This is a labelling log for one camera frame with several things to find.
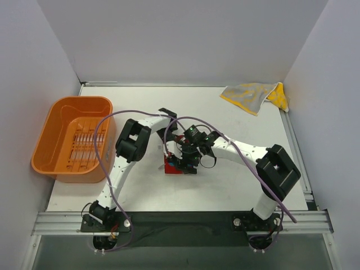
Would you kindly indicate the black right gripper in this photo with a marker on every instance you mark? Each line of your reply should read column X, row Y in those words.
column 190, row 162

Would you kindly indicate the red blue patterned towel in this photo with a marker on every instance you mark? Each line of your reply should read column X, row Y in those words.
column 171, row 164

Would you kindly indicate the grey yellow towel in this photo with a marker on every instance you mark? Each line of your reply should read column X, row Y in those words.
column 251, row 96

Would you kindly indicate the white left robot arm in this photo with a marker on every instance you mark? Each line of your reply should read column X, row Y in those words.
column 130, row 148

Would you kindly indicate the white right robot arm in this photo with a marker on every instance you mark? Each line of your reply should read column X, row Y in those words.
column 271, row 166

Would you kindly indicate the orange plastic basket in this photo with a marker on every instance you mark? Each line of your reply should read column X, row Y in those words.
column 77, row 140

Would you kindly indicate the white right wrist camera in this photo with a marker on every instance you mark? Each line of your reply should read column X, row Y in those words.
column 171, row 148

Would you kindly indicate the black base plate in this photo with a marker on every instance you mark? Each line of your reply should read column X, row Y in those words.
column 192, row 229

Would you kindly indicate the aluminium front rail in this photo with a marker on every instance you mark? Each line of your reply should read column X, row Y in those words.
column 74, row 223

